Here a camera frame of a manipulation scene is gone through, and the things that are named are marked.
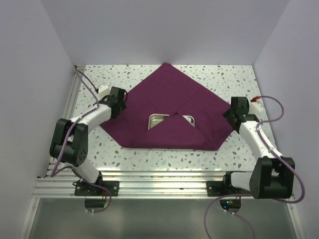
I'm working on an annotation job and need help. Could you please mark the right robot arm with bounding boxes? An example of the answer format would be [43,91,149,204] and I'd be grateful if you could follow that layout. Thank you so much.
[222,97,295,200]

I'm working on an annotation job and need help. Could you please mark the purple cloth mat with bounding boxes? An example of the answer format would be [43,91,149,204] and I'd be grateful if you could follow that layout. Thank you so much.
[100,63,233,151]

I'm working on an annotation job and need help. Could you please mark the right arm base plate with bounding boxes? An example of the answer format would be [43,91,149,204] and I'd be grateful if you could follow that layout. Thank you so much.
[206,181,250,197]

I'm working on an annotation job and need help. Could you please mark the metal tray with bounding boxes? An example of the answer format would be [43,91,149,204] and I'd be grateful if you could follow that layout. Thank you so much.
[148,114,195,130]

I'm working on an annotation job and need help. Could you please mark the aluminium frame rails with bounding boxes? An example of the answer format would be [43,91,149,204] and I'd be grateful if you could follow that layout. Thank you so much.
[23,65,306,239]

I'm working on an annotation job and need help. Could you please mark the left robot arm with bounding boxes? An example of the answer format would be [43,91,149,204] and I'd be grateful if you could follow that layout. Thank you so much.
[49,87,128,196]

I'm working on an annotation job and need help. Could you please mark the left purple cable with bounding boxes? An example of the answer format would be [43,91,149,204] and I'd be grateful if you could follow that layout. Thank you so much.
[51,71,112,214]

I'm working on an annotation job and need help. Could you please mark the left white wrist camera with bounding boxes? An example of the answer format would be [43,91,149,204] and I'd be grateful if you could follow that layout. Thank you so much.
[98,84,110,99]

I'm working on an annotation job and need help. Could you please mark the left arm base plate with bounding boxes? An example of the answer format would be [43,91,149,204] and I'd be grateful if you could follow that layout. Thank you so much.
[72,180,120,197]

